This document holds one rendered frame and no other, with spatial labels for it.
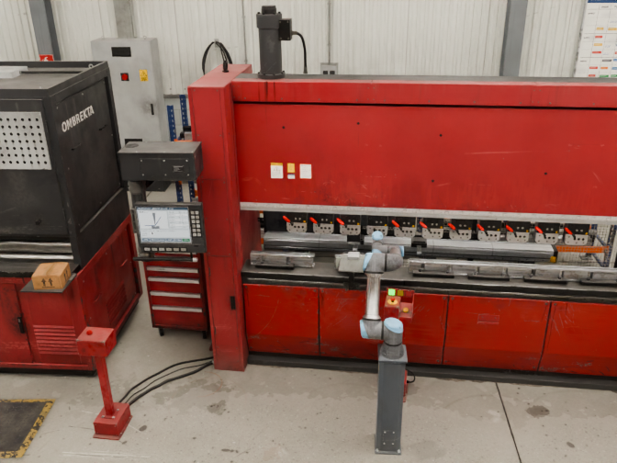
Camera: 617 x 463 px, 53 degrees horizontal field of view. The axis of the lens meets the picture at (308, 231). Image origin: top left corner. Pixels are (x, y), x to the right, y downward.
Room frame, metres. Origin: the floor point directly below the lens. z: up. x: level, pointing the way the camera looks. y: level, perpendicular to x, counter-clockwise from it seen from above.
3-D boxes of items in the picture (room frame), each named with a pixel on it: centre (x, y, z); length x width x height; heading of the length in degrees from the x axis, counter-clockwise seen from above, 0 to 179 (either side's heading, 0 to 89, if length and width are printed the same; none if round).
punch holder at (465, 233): (4.07, -1.11, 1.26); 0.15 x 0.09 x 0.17; 82
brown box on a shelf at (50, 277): (3.83, 1.84, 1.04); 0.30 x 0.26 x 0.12; 85
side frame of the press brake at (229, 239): (4.50, 0.60, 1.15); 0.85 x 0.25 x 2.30; 172
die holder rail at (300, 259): (4.26, 0.21, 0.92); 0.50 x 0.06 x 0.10; 82
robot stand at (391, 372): (3.23, -0.52, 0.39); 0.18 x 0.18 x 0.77; 85
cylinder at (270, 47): (4.39, 0.17, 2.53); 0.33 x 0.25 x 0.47; 82
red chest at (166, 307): (4.74, 1.10, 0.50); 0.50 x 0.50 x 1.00; 82
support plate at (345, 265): (4.04, -0.32, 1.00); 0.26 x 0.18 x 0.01; 172
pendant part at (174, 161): (3.91, 0.97, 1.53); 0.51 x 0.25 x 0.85; 87
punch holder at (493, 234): (4.04, -1.30, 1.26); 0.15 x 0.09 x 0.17; 82
